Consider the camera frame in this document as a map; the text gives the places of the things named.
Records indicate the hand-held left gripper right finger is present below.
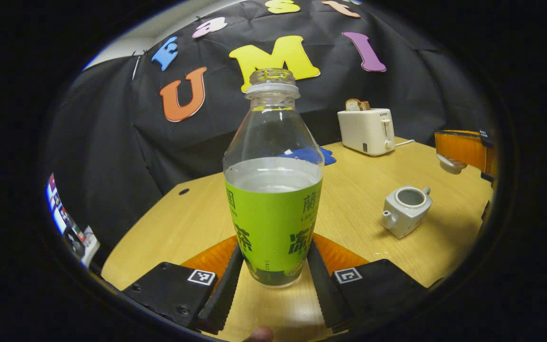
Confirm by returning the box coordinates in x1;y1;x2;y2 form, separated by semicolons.
307;233;428;333

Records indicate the white toaster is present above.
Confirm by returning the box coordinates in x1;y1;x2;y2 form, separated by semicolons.
338;108;396;156

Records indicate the green label water bottle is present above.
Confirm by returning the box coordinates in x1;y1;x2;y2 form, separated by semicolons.
223;68;325;289

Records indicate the colourful wall poster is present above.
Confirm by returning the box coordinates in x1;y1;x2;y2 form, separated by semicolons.
46;173;86;247

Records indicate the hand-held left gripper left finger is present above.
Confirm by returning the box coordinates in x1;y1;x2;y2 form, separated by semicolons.
122;235;245;334

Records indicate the white teacup lid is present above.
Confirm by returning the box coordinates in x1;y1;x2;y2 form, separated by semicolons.
436;153;468;175

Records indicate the blue towel cloth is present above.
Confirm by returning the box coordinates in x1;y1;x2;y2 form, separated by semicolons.
281;146;337;166

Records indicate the white ceramic teacup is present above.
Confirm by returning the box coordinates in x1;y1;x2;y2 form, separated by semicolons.
382;186;433;239

